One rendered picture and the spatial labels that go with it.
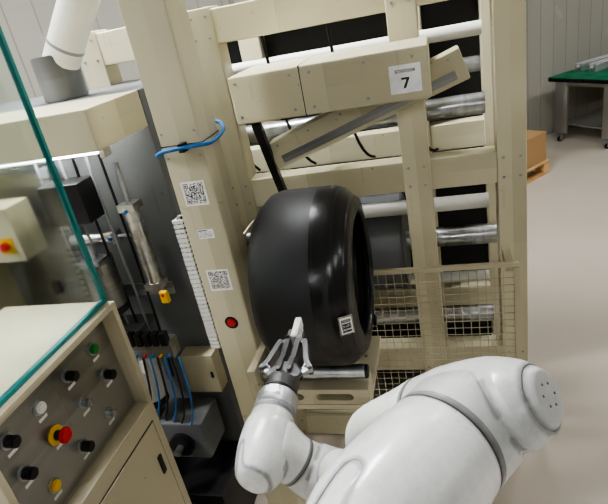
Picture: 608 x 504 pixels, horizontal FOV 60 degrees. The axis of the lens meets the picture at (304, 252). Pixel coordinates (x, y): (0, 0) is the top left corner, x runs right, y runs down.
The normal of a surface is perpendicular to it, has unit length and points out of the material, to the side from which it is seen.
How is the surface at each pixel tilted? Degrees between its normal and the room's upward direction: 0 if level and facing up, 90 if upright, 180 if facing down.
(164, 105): 90
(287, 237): 40
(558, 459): 0
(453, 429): 26
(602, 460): 0
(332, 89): 90
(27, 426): 90
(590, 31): 90
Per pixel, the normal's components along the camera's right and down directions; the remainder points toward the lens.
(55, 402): 0.96, -0.07
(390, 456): -0.15, -0.87
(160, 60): -0.21, 0.45
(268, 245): -0.28, -0.34
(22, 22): 0.44, 0.30
